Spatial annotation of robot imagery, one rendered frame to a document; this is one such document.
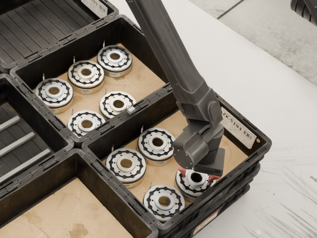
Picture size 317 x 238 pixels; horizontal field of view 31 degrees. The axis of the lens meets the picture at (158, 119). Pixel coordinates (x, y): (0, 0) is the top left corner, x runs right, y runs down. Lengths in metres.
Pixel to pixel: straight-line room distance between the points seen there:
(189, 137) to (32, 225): 0.43
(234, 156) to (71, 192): 0.44
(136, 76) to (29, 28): 0.36
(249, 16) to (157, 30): 2.15
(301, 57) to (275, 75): 1.17
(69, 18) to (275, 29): 1.65
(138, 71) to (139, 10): 0.58
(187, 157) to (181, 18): 0.93
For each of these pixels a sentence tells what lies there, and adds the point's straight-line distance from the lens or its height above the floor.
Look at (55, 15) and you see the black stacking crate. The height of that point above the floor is 0.83.
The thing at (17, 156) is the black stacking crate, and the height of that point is 0.83.
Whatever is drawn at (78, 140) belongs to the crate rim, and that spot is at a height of 0.93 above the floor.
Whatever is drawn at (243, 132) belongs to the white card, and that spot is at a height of 0.89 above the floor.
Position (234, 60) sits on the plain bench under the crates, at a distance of 1.99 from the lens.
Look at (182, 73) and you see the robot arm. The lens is 1.20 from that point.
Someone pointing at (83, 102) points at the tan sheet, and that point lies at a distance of 1.61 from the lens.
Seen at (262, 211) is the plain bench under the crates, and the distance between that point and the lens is 1.65.
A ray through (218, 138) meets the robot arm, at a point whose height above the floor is 1.06.
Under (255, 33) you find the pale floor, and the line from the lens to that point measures 3.20.
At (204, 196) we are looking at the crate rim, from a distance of 1.36.
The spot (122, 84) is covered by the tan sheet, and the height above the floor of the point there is 0.83.
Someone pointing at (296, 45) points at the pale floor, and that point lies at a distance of 3.21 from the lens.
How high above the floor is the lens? 2.07
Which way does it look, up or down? 51 degrees down
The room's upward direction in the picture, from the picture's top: 12 degrees clockwise
